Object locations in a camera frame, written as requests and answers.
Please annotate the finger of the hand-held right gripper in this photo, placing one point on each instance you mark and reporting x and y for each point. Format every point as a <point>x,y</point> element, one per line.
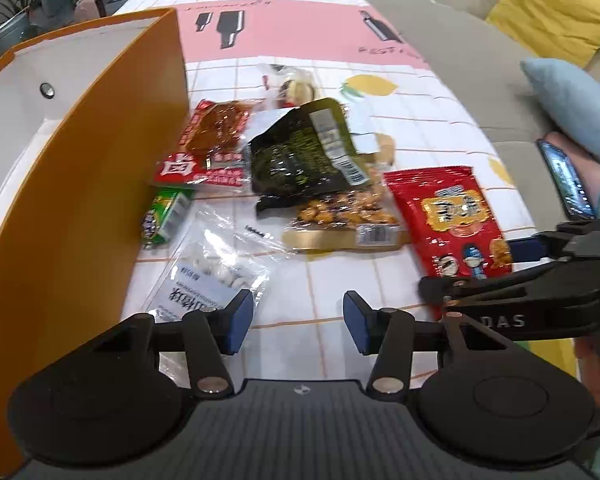
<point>480,290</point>
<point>530,251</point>

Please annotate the orange cardboard box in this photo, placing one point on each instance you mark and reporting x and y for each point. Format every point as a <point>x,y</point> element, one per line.
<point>105,160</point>

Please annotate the light blue cushion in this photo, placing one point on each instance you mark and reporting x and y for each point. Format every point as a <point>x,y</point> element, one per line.
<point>570,95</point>

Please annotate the clear wrapped pastry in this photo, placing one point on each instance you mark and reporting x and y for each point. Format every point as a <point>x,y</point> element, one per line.
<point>292,87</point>

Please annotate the beige sofa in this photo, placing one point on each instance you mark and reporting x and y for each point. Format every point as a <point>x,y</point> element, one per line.
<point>455,50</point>

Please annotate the lemon print tablecloth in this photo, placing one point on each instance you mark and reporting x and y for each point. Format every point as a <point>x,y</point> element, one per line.
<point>330,285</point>

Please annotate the clear white candy packet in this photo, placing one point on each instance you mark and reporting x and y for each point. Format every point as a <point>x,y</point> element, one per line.
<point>215,265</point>

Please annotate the red spicy tofu snack packet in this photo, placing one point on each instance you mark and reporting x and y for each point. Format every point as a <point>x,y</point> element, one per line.
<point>215,125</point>

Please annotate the pink rounded object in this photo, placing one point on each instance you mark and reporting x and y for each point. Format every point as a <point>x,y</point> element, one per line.
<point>90,7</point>

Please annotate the yellow cushion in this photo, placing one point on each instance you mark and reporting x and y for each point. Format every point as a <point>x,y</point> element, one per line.
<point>550,10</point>

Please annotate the red cartoon snack packet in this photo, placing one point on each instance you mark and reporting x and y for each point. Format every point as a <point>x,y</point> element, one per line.
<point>445,210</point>

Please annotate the small green snack packet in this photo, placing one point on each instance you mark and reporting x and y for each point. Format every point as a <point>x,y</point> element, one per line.
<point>162,215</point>

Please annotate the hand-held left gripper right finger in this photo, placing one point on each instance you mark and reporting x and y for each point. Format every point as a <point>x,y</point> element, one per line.
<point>355,327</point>

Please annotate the dark green snack packet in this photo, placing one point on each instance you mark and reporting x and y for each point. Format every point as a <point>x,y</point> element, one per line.
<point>290,155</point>

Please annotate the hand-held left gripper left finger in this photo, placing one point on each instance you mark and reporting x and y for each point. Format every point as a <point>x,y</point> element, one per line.
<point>239,322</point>

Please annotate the clear peanut snack packet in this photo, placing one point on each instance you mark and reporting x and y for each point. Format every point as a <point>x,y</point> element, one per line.
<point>340,210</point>

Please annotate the person's leg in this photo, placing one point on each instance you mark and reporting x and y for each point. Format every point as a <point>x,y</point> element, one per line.
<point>597,165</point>

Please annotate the black smartphone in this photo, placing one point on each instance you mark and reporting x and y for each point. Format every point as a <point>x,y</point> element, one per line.
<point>565,180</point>

